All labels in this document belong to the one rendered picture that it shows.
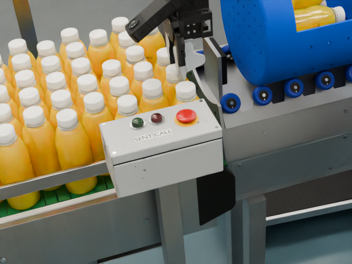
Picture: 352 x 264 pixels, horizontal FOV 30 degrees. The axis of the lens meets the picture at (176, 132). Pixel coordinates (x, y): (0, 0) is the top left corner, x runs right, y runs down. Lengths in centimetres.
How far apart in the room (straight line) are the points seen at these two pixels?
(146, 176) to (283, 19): 43
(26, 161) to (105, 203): 18
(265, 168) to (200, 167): 42
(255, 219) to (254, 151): 28
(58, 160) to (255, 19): 49
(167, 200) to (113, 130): 18
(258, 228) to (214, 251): 67
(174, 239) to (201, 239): 110
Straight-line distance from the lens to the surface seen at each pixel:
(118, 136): 115
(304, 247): 242
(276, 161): 157
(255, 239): 178
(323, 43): 140
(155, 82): 130
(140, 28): 124
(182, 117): 116
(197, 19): 126
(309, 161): 164
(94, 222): 136
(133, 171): 114
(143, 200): 135
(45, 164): 132
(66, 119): 124
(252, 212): 170
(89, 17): 387
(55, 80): 136
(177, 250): 136
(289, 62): 139
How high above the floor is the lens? 182
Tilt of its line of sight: 39 degrees down
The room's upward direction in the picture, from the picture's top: 5 degrees counter-clockwise
